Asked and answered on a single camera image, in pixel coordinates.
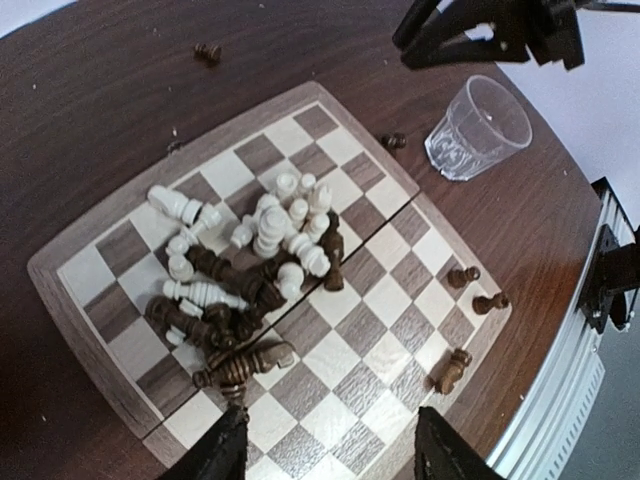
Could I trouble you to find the clear plastic cup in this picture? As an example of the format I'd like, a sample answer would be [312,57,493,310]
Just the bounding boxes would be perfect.
[424,75,533,182]

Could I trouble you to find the white chess queen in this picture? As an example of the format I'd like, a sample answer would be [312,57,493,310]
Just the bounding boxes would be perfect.
[162,280,249,310]

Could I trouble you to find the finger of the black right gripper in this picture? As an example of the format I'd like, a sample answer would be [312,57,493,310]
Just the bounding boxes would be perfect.
[392,0,481,49]
[399,35,530,70]

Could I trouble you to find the dark pawn on table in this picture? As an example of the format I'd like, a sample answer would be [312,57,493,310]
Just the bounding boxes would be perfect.
[194,43,222,64]

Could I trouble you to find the dark chess knight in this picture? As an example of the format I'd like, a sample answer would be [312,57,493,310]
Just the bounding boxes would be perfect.
[434,348,473,395]

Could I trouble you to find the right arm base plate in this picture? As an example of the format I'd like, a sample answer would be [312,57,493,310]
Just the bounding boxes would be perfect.
[578,224,639,334]

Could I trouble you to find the dark pawn beside cup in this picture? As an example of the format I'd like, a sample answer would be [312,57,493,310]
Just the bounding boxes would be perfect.
[380,132,407,151]

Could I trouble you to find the wooden chess board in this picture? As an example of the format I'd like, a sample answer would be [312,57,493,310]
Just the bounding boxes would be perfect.
[28,82,512,479]

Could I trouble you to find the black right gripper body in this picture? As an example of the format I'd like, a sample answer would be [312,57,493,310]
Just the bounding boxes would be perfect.
[497,1,585,70]

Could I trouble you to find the dark pawn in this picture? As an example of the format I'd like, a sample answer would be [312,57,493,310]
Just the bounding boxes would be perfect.
[472,292,510,315]
[194,43,222,64]
[380,132,407,151]
[447,266,481,289]

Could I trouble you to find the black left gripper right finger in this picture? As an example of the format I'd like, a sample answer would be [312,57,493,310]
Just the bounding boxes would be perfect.
[414,407,493,479]

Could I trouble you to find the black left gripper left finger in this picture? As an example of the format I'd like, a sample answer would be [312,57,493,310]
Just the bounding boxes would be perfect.
[172,406,249,480]

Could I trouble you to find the dark chess bishop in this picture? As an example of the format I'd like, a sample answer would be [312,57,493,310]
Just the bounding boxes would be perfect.
[220,374,251,410]

